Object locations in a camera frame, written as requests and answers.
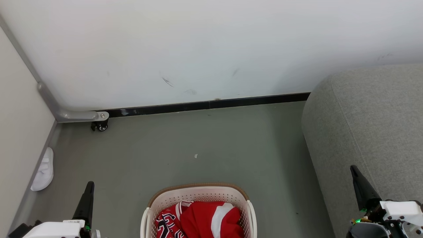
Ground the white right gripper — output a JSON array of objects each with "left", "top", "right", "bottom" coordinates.
[{"left": 345, "top": 165, "right": 423, "bottom": 238}]

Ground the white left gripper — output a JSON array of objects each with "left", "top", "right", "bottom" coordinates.
[{"left": 8, "top": 181, "right": 101, "bottom": 238}]

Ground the red jersey black white print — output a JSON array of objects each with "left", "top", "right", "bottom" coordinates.
[{"left": 155, "top": 201, "right": 194, "bottom": 238}]

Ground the red garment white stripe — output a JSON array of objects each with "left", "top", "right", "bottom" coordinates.
[{"left": 180, "top": 202, "right": 245, "bottom": 238}]

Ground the grey fabric sofa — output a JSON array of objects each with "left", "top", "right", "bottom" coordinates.
[{"left": 301, "top": 64, "right": 423, "bottom": 238}]

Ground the white slipper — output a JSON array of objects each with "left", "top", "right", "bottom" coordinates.
[{"left": 30, "top": 147, "right": 54, "bottom": 191}]

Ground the grey framed partition screen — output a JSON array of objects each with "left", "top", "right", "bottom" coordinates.
[{"left": 0, "top": 15, "right": 109, "bottom": 238}]

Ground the cream perforated laundry basket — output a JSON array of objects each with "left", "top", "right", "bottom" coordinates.
[{"left": 140, "top": 183, "right": 257, "bottom": 238}]

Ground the black wall baseboard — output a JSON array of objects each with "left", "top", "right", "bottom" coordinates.
[{"left": 94, "top": 92, "right": 311, "bottom": 118}]

